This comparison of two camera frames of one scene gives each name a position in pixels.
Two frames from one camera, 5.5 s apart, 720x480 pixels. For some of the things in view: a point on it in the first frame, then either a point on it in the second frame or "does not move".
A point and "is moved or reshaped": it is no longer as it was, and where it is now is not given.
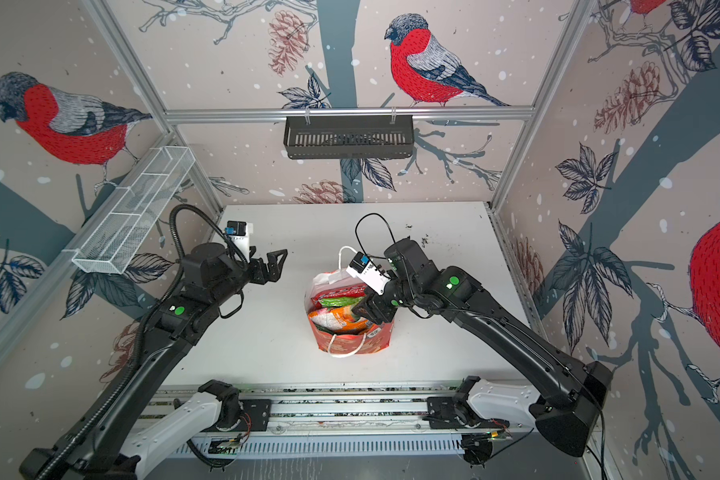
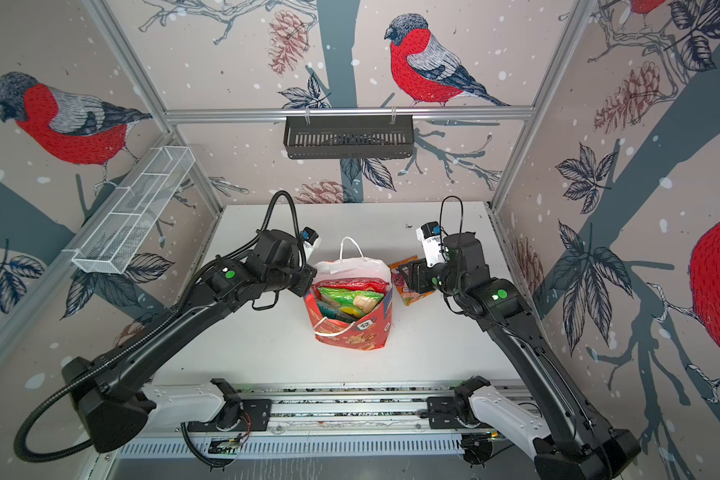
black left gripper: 262,275 to 308,273
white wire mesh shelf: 112,236 does not move
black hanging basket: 348,136 does not move
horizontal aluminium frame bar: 194,115 does not move
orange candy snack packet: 341,319 is moved or reshaped
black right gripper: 375,304 to 418,275
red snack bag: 349,291 to 349,283
